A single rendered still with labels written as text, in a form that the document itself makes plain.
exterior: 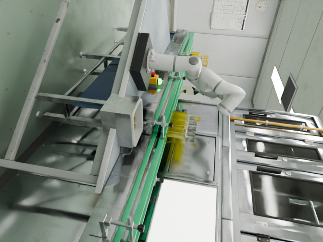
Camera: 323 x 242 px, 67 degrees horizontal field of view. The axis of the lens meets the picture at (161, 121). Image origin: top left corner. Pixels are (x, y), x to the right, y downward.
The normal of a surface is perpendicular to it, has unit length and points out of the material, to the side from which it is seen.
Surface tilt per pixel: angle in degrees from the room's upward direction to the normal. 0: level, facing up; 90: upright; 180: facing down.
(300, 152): 90
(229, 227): 90
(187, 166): 90
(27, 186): 90
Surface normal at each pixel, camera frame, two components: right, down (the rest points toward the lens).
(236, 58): -0.20, 0.58
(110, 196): 0.02, -0.80
